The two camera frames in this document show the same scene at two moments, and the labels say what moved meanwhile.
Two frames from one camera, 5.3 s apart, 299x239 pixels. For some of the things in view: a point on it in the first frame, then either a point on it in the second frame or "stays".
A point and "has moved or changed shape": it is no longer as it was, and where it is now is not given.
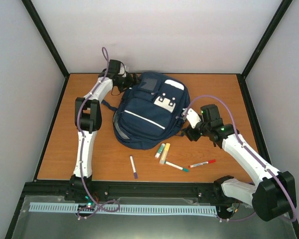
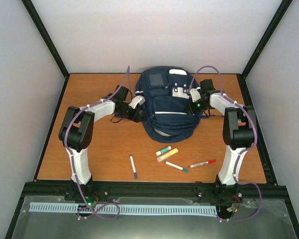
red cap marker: x=202 y=163 stays
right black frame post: x=276 y=22 stays
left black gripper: x=130 y=83 to x=137 y=115
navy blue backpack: x=150 y=113 has moved or changed shape
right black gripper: x=191 y=134 to x=191 y=110
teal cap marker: x=184 y=169 stays
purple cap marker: x=132 y=161 stays
